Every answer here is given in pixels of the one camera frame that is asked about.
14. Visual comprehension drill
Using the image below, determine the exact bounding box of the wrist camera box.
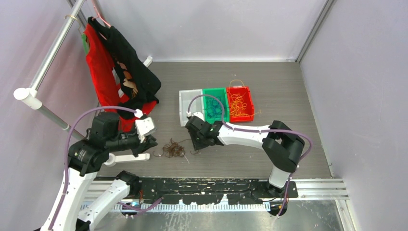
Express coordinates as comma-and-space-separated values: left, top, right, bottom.
187, 112, 205, 121
135, 117, 156, 143

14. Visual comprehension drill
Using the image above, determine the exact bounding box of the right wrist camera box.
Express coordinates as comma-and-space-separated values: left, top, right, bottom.
187, 112, 205, 121

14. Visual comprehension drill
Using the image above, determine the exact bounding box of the green hanger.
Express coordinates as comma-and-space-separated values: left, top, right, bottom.
81, 33, 89, 55

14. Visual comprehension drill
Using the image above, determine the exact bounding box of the red plastic bin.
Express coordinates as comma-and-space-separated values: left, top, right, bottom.
227, 86, 255, 123

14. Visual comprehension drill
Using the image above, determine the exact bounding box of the coloured cable bundle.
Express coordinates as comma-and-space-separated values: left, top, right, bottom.
152, 138, 201, 159

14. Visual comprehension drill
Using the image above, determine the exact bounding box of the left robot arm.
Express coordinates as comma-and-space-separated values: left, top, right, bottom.
39, 110, 157, 231

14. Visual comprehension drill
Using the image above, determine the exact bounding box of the green plastic bin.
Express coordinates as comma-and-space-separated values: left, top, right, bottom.
203, 88, 230, 124

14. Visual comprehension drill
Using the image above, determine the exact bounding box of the light blue cable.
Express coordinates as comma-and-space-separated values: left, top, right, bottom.
206, 95, 228, 119

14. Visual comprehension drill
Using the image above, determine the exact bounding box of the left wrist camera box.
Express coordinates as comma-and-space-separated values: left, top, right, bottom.
135, 117, 156, 143

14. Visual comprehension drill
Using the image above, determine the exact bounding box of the black shirt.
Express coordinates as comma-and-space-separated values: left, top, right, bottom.
88, 17, 162, 114

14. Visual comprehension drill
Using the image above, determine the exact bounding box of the white plastic bin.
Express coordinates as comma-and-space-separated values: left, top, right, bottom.
179, 89, 204, 127

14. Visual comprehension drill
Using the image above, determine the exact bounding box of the red shirt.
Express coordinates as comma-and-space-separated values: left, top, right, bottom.
83, 24, 158, 133

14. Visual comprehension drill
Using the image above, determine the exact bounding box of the metal clothes rack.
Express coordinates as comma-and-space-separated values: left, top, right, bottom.
13, 0, 153, 167

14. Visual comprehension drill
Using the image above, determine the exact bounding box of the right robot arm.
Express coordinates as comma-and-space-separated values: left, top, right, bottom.
185, 115, 305, 198

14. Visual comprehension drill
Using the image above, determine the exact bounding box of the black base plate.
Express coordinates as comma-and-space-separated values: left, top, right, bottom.
121, 177, 299, 205

